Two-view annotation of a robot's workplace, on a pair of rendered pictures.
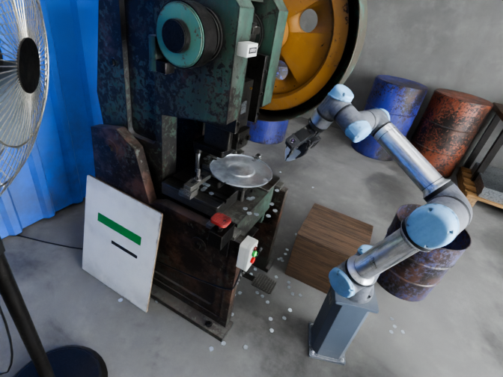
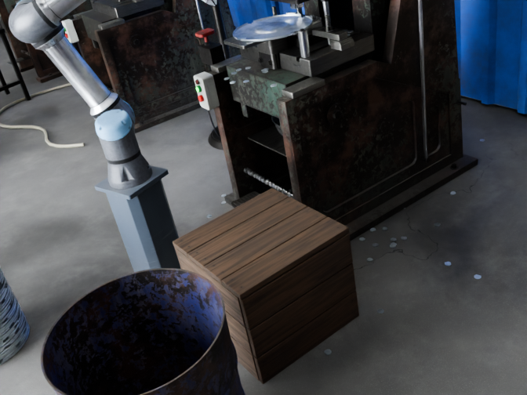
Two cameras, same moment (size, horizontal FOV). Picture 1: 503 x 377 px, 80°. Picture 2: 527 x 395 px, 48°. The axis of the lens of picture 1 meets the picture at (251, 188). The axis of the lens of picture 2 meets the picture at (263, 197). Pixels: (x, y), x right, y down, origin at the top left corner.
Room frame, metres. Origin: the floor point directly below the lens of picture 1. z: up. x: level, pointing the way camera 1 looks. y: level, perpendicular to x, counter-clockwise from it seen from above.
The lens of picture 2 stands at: (2.43, -1.71, 1.36)
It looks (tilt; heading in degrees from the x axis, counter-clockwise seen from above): 30 degrees down; 129
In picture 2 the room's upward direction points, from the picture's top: 12 degrees counter-clockwise
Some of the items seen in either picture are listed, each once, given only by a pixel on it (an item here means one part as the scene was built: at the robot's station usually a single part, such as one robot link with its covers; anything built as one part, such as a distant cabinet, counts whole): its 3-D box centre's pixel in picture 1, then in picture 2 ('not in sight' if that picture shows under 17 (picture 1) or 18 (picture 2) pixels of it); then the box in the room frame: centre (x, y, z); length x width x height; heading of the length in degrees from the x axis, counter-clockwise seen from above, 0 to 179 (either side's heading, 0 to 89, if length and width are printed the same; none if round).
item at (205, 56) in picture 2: (220, 243); (214, 66); (0.88, 0.08, 0.62); 0.10 x 0.06 x 0.20; 158
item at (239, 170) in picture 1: (241, 169); (272, 27); (1.21, 0.06, 0.78); 0.29 x 0.29 x 0.01
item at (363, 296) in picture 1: (358, 281); (126, 164); (0.93, -0.53, 0.50); 0.15 x 0.15 x 0.10
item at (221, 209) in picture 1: (216, 179); (303, 45); (1.26, 0.18, 0.68); 0.45 x 0.30 x 0.06; 158
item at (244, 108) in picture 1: (232, 111); not in sight; (1.24, 0.14, 1.04); 0.17 x 0.15 x 0.30; 68
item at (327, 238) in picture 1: (328, 249); (267, 278); (1.46, -0.56, 0.18); 0.40 x 0.38 x 0.35; 70
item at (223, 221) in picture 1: (220, 226); (206, 40); (0.86, 0.09, 0.72); 0.07 x 0.06 x 0.08; 68
